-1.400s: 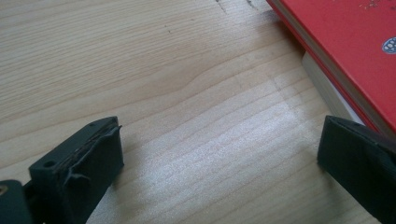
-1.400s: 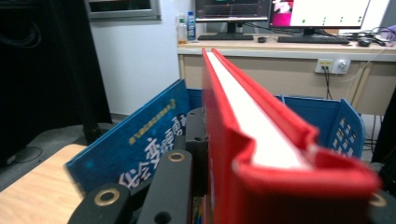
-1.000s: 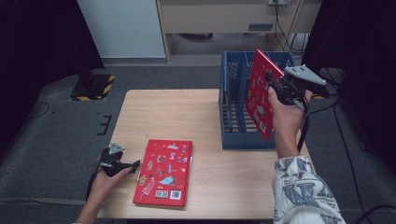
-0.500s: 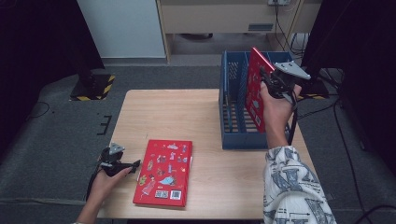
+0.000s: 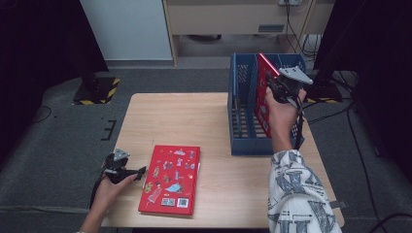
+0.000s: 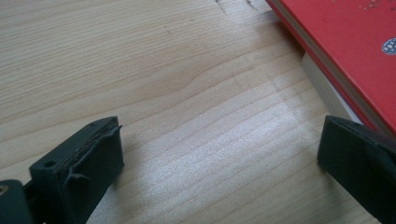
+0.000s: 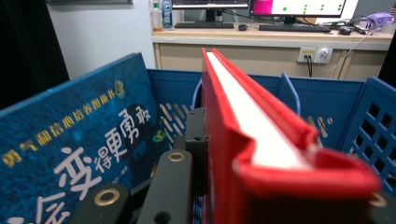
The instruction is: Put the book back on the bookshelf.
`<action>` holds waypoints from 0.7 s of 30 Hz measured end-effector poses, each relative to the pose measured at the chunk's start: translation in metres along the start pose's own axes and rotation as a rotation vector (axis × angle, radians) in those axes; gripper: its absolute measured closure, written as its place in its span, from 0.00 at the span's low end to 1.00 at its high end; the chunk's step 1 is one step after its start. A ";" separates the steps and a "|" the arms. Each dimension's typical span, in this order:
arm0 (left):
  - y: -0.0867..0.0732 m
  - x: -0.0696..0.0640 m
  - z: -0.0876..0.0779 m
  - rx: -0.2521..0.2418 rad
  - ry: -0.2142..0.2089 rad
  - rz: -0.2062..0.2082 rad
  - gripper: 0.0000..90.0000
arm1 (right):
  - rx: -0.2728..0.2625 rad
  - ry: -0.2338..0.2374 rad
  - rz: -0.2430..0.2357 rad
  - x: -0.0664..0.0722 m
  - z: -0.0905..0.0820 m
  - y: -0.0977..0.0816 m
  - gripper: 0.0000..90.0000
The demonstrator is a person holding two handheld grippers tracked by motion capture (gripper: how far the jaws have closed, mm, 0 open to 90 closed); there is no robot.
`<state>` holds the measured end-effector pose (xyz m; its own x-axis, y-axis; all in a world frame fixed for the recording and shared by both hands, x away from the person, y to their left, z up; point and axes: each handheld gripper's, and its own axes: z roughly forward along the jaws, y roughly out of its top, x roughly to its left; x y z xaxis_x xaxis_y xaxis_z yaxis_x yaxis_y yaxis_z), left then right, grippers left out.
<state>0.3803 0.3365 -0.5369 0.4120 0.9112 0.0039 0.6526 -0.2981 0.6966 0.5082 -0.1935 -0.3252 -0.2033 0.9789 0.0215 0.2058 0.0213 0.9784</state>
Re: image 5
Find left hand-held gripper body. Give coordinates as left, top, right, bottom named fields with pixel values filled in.
left=102, top=148, right=137, bottom=184

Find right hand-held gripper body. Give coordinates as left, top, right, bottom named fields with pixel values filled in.
left=273, top=65, right=315, bottom=105

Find red hardcover book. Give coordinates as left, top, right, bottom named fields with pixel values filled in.
left=138, top=145, right=201, bottom=216
left=254, top=52, right=282, bottom=139

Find blue picture book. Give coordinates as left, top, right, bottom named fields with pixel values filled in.
left=233, top=98, right=243, bottom=137

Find blue plastic file rack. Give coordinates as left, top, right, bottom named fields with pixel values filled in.
left=227, top=52, right=306, bottom=156

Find person's left hand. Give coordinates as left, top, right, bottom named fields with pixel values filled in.
left=93, top=174, right=139, bottom=214

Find person's right hand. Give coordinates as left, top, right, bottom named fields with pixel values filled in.
left=265, top=88, right=308, bottom=139

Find black stand base yellow stripes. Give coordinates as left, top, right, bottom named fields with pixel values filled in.
left=302, top=69, right=344, bottom=105
left=72, top=75, right=121, bottom=106

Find black floor tape marking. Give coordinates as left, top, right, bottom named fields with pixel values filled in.
left=100, top=119, right=118, bottom=142

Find beige wooden desk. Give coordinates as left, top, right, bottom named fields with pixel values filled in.
left=162, top=0, right=336, bottom=66

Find black curtain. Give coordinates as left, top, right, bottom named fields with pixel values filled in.
left=313, top=0, right=412, bottom=183
left=0, top=0, right=110, bottom=163

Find grey tape strip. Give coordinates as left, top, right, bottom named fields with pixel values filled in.
left=329, top=200, right=349, bottom=210

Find white cabinet panel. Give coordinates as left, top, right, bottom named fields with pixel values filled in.
left=80, top=0, right=173, bottom=61

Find left hand-held gripper black cable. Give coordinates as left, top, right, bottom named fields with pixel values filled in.
left=89, top=154, right=110, bottom=209

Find hand-held gripper black cable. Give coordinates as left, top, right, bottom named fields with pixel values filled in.
left=291, top=96, right=306, bottom=150
left=89, top=154, right=110, bottom=209

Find right hand-held gripper black cable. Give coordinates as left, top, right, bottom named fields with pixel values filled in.
left=291, top=96, right=306, bottom=150

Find tangle of cables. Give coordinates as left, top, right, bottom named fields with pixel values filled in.
left=300, top=33, right=323, bottom=62

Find black hanging cable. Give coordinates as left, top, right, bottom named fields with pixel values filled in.
left=285, top=0, right=305, bottom=54

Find thin black floor cable loop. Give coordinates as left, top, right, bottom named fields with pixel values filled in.
left=31, top=105, right=53, bottom=124

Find long black floor cable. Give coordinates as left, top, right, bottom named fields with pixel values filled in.
left=345, top=102, right=381, bottom=233

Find thick black floor cable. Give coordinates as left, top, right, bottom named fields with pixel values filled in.
left=368, top=212, right=412, bottom=233

